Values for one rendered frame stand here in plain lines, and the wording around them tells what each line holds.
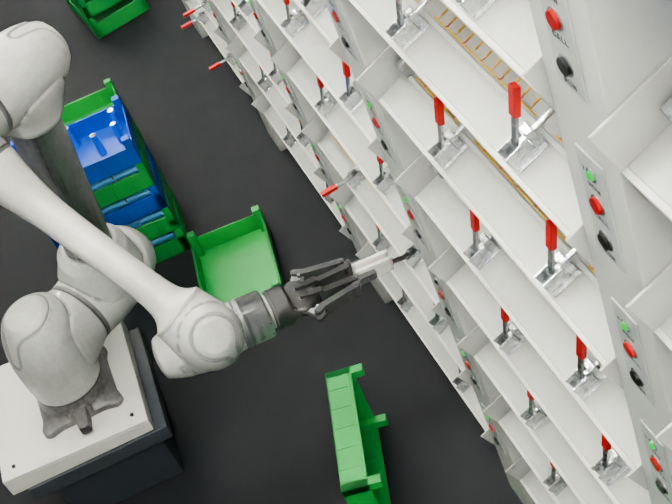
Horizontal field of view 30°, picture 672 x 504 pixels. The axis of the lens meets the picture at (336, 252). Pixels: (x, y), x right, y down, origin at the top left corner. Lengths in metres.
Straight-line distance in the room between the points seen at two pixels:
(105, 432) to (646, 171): 1.90
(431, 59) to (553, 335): 0.40
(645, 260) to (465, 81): 0.40
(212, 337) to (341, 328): 1.02
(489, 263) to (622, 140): 0.78
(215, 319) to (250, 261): 1.25
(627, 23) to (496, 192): 0.64
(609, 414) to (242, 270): 1.81
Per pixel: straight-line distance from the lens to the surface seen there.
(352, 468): 2.45
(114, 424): 2.70
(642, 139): 0.95
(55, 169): 2.42
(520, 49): 1.08
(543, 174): 1.24
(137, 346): 2.87
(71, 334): 2.61
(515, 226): 1.46
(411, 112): 1.66
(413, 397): 2.77
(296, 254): 3.17
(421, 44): 1.44
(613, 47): 0.89
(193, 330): 1.96
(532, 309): 1.63
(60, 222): 2.16
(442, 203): 1.80
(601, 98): 0.92
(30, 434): 2.78
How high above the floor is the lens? 2.14
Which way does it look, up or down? 43 degrees down
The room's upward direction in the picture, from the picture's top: 24 degrees counter-clockwise
